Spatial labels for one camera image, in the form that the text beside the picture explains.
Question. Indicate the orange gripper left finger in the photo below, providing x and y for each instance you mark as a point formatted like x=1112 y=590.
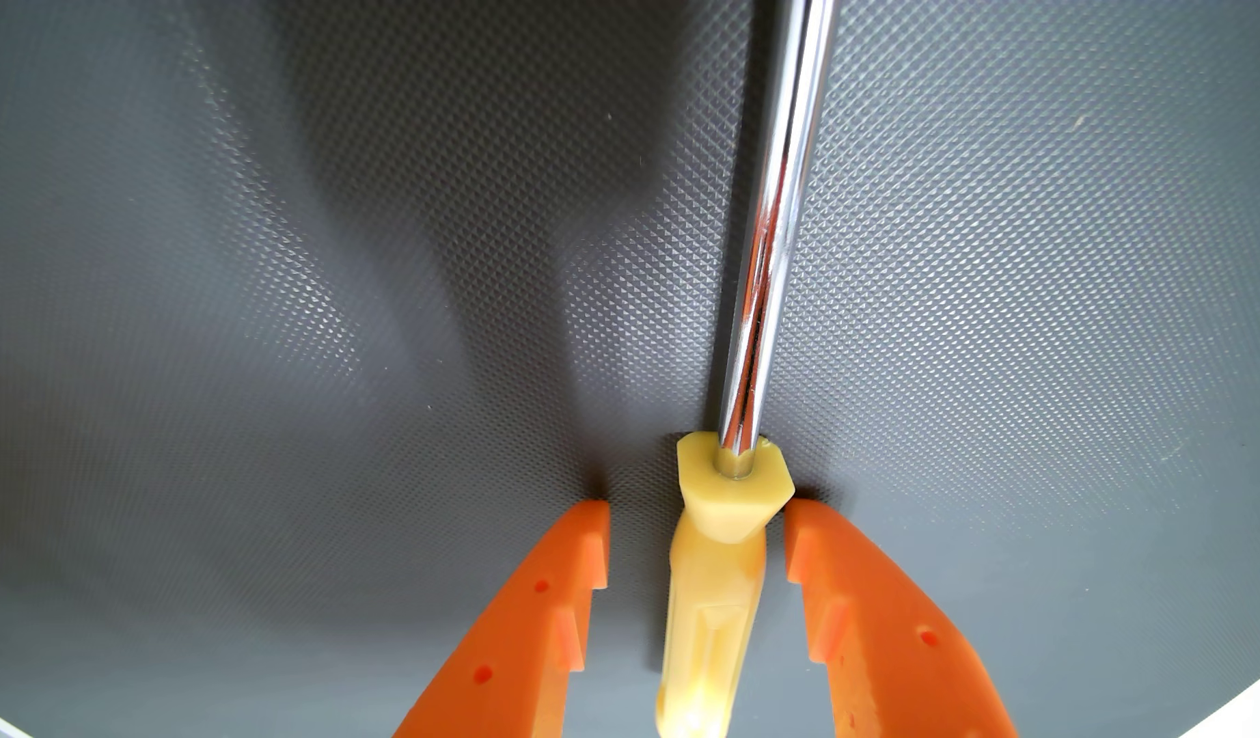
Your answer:
x=517 y=646

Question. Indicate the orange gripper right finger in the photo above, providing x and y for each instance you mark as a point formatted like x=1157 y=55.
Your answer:
x=896 y=656

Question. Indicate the dark grey textured mat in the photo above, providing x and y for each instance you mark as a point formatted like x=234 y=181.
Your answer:
x=281 y=307

